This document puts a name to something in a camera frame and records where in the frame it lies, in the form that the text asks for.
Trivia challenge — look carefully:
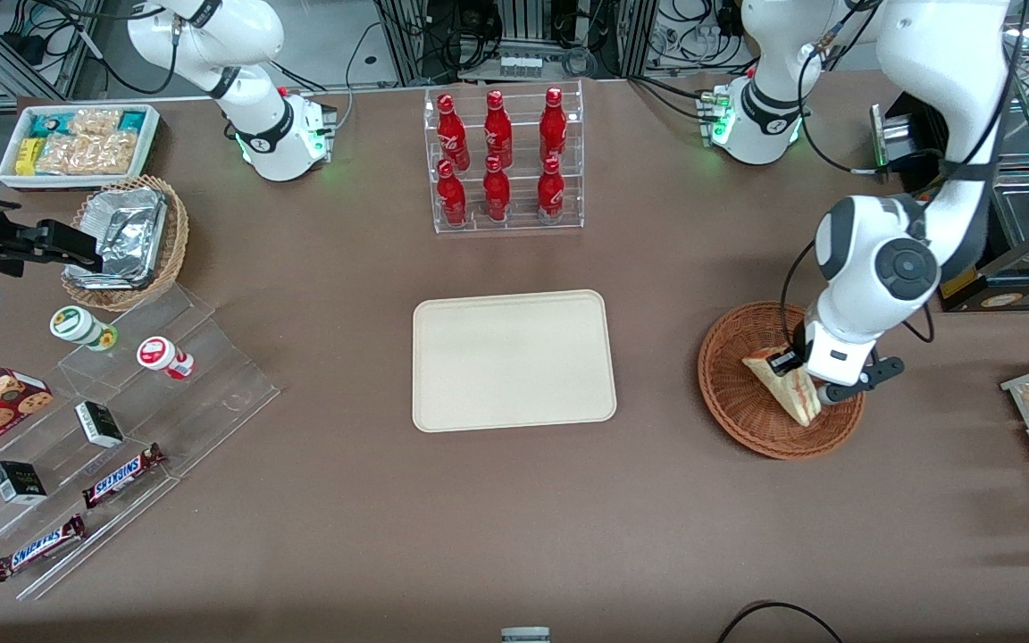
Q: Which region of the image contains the green lidded yogurt cup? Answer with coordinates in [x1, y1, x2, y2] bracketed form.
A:
[50, 305, 119, 353]

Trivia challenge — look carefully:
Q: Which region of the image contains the triangular sandwich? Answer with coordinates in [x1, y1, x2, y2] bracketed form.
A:
[740, 350, 824, 428]

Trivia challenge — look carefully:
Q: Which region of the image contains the white rectangular snack bin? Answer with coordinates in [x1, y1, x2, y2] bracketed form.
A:
[0, 103, 163, 193]

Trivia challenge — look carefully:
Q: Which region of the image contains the brown round wicker basket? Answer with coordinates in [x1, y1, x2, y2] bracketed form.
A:
[698, 302, 866, 461]

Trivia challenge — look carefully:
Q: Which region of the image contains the clear acrylic stepped stand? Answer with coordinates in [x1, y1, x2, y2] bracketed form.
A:
[0, 284, 281, 601]

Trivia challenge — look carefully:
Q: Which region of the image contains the Snickers chocolate bar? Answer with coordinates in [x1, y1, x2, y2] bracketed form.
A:
[0, 514, 87, 583]
[81, 444, 167, 510]

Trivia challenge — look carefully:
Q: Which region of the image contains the aluminium extrusion frame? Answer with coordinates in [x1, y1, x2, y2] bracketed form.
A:
[376, 0, 658, 88]
[0, 0, 106, 101]

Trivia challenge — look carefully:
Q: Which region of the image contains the black looped cable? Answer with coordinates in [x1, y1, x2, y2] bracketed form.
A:
[715, 600, 846, 643]

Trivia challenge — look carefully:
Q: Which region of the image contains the light tan wicker basket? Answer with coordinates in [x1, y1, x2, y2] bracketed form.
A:
[62, 174, 190, 312]

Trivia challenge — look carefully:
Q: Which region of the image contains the clear acrylic bottle rack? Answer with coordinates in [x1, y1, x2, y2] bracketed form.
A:
[423, 79, 585, 235]

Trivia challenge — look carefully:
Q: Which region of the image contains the clear bag of crackers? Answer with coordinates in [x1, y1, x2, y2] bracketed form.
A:
[36, 131, 138, 176]
[66, 107, 124, 139]

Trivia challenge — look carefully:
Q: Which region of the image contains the red cola bottle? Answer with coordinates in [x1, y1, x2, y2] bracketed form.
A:
[537, 156, 565, 224]
[482, 154, 512, 222]
[540, 87, 568, 164]
[483, 89, 514, 169]
[437, 159, 468, 226]
[437, 93, 471, 172]

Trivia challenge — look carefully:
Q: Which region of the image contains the red lidded yogurt cup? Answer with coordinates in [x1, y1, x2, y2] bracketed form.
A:
[137, 336, 196, 381]

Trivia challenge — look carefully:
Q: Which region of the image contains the black base power cable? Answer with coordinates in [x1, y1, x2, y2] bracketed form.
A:
[334, 18, 392, 135]

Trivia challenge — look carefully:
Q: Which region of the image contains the small black carton box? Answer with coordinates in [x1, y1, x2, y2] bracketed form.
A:
[0, 460, 48, 506]
[75, 400, 125, 449]

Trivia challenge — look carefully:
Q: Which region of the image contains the aluminium foil container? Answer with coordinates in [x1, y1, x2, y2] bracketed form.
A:
[66, 188, 168, 289]

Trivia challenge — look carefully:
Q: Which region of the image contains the beige plastic tray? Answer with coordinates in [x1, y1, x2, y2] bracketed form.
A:
[412, 288, 618, 434]

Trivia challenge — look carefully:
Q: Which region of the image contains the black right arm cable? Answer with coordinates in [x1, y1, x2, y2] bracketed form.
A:
[32, 0, 181, 95]

